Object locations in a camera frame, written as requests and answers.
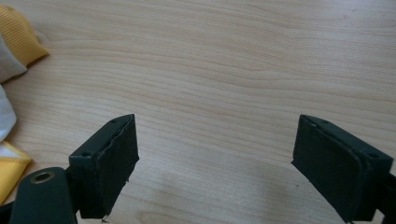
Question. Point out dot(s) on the yellow and white cloth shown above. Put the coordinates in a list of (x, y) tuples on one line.
[(11, 169)]

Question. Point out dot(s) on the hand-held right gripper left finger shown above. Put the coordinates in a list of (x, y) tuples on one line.
[(102, 174)]

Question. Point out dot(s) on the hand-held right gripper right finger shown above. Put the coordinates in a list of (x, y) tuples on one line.
[(336, 171)]

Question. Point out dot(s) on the yellow and grey ribbed cloth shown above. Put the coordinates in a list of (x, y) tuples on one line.
[(17, 37)]

